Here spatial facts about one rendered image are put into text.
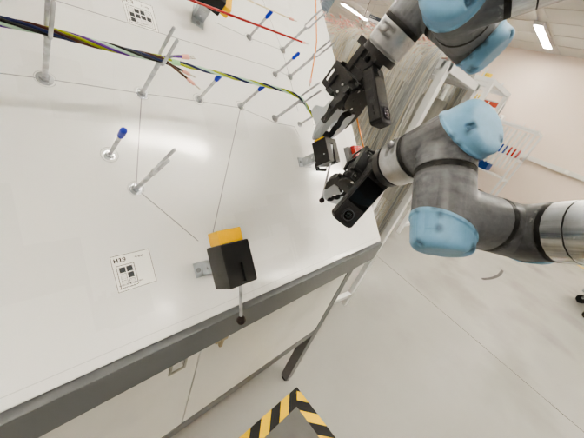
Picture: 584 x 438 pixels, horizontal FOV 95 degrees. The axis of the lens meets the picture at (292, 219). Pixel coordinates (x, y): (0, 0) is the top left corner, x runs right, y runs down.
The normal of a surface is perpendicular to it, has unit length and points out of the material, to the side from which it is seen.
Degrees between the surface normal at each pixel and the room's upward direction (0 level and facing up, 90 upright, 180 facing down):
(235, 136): 45
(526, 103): 90
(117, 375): 90
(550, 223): 86
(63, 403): 90
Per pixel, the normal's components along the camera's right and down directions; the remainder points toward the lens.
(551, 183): -0.76, 0.07
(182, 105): 0.69, -0.19
